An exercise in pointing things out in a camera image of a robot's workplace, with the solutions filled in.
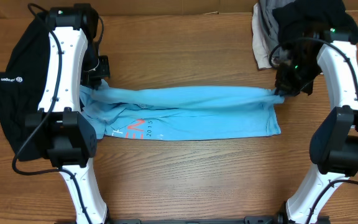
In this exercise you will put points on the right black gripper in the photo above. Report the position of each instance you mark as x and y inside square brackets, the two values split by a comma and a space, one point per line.
[286, 87]

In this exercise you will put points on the black t-shirt on left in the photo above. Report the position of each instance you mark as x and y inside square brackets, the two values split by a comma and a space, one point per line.
[22, 84]

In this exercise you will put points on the grey folded garment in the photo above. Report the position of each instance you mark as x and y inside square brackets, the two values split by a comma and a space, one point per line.
[268, 22]

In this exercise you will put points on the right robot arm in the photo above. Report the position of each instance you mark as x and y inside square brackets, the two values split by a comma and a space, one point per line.
[334, 146]

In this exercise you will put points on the beige folded garment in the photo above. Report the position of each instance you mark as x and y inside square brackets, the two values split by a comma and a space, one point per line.
[259, 46]

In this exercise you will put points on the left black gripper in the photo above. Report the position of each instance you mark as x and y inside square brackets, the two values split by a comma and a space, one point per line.
[90, 81]

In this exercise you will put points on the light blue printed t-shirt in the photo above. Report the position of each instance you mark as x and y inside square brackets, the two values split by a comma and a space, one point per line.
[188, 113]

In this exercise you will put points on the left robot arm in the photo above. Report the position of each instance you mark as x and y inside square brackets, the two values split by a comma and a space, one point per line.
[59, 130]

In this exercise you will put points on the black folded garment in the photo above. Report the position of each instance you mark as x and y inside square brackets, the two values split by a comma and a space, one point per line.
[296, 17]

